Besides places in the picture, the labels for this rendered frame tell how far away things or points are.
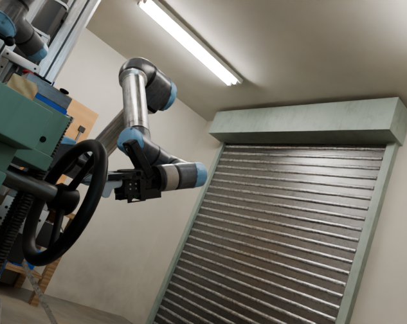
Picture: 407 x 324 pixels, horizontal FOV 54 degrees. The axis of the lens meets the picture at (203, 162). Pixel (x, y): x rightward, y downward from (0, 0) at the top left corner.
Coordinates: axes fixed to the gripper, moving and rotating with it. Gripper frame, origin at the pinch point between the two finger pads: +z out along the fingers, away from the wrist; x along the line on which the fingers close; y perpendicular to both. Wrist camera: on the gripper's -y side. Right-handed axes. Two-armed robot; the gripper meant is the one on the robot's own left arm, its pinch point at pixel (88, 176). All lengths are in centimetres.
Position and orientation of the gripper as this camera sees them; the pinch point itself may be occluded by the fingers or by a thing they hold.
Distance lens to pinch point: 100.5
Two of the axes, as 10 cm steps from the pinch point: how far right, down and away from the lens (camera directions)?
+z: -7.7, 0.6, -6.3
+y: 0.1, 10.0, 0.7
